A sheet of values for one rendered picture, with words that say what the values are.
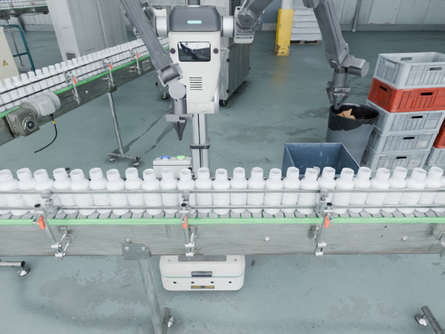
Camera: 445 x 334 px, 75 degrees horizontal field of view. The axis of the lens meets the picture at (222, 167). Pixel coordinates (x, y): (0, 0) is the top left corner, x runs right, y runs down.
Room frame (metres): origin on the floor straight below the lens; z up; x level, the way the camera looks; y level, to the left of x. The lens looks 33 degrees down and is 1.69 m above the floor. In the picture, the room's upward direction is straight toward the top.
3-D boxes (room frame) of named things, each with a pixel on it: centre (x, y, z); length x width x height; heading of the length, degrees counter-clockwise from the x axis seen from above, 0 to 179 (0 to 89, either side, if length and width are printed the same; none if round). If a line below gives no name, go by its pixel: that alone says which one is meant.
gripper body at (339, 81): (1.24, -0.50, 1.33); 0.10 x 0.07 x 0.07; 1
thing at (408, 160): (2.75, -1.81, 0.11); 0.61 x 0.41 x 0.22; 96
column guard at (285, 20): (8.41, -1.63, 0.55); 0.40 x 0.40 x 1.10; 0
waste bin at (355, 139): (2.65, -1.27, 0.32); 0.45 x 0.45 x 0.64
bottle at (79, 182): (0.79, 0.48, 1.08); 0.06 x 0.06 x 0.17
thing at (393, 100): (2.76, -1.82, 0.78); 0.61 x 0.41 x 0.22; 97
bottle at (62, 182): (0.79, 0.54, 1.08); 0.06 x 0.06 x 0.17
